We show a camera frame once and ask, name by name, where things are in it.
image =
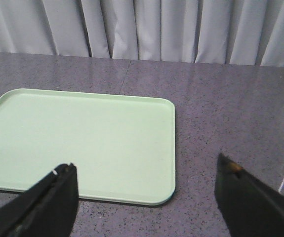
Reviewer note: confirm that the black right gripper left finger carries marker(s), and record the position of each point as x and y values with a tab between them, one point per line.
47	209

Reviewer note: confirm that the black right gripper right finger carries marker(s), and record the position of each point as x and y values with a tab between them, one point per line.
249	207

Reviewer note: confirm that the light green serving tray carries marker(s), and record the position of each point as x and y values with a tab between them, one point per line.
123	146

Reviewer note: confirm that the white pleated curtain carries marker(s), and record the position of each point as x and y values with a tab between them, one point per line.
242	32

